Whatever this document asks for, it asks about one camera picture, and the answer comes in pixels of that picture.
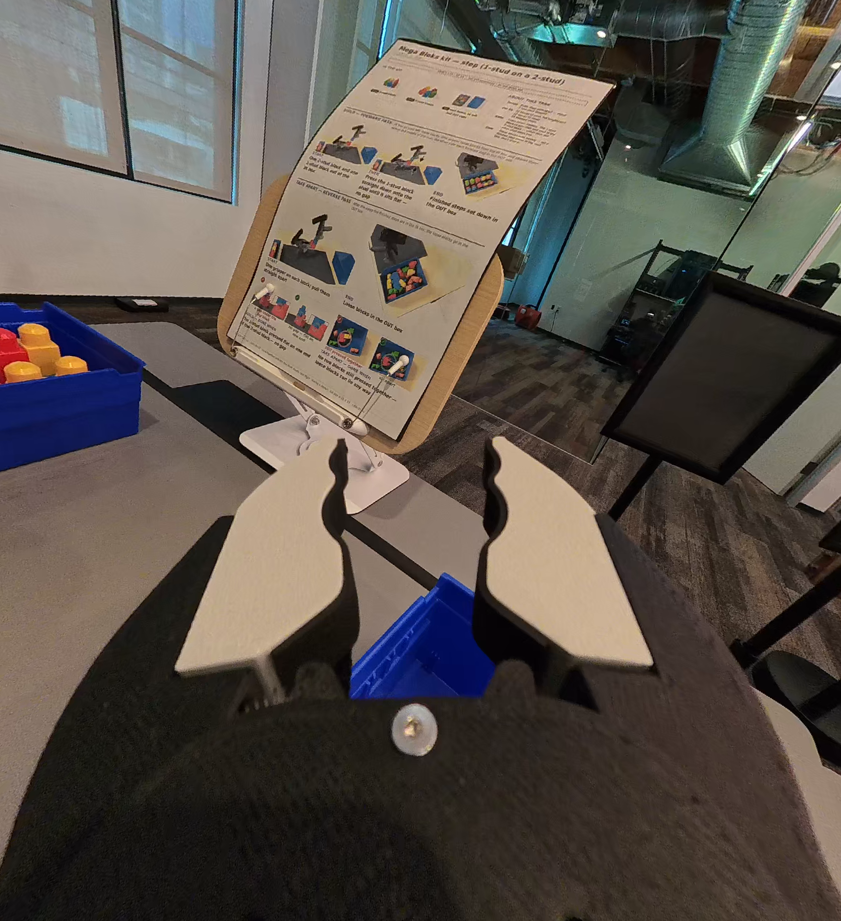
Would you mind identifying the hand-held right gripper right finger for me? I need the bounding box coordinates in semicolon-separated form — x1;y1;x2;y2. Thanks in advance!
474;435;656;674

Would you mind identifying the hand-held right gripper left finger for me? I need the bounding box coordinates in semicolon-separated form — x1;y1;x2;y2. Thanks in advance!
174;439;361;679

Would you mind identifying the blue plastic bin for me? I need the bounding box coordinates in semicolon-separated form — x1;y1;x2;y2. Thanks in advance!
350;573;497;700

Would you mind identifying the plain blue object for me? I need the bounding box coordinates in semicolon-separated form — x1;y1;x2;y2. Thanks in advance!
0;301;146;484

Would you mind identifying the pile of toy blocks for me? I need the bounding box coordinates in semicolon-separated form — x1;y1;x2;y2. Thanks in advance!
0;324;90;393

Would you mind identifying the white stand base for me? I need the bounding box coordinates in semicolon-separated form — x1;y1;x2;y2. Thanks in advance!
238;403;411;514

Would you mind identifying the black mat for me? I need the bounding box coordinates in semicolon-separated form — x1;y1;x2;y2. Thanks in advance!
143;367;286;472

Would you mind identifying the black equipment rack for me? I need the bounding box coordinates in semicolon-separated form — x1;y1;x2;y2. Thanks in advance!
599;241;752;377

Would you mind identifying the instruction sheet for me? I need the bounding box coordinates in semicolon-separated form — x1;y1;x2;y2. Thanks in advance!
227;39;617;441

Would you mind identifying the window with blinds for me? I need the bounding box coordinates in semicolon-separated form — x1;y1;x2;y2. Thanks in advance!
0;0;246;204

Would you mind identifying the silver ceiling duct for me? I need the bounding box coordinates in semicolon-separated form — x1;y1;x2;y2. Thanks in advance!
485;0;817;197

